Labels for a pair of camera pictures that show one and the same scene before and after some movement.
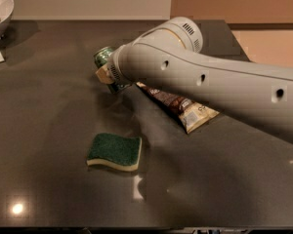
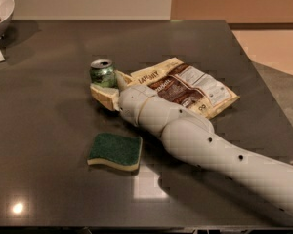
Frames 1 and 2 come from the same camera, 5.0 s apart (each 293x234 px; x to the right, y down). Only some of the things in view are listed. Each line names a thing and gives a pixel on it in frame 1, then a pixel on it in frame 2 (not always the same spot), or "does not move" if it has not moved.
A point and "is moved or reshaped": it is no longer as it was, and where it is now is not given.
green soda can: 100,58 is moved or reshaped
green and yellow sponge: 120,151 does not move
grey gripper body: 114,69 to 131,101
